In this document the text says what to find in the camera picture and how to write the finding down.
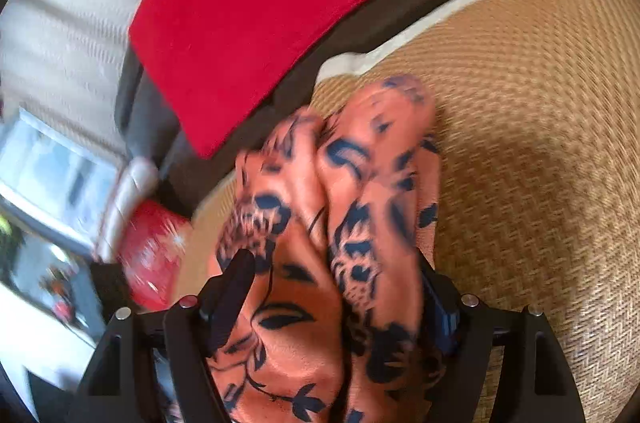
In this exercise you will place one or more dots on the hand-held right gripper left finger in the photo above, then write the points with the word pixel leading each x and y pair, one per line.
pixel 232 298

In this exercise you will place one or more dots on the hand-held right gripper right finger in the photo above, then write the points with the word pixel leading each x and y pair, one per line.
pixel 445 308

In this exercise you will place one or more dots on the pink floral garment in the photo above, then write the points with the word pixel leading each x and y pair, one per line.
pixel 325 253

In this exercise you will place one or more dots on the red snack tin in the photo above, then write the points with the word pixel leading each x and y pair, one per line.
pixel 150 253

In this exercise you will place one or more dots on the white quilted cushion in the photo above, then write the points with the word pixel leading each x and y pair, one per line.
pixel 127 203

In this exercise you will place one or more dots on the woven rattan mat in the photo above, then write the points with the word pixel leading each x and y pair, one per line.
pixel 525 153

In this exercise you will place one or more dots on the white appliance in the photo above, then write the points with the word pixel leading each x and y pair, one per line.
pixel 55 183

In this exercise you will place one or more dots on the red cloth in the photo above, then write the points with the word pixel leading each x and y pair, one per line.
pixel 280 3

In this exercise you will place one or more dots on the white textured blanket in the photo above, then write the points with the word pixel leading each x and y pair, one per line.
pixel 70 33

